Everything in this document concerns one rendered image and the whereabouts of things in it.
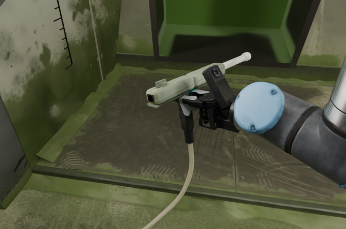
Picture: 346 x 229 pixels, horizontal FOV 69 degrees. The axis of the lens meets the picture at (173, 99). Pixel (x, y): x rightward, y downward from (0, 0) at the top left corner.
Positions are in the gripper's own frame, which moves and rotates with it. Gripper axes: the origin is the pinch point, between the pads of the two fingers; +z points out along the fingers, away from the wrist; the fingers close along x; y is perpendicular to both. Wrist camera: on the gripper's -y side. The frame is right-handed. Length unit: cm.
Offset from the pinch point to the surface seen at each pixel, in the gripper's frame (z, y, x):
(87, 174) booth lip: 47, 38, -18
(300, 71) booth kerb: 13, 32, 135
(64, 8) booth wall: 82, -32, 7
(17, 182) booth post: 62, 34, -41
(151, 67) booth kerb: 104, 18, 72
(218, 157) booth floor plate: 13, 45, 30
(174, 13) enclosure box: 47, -21, 49
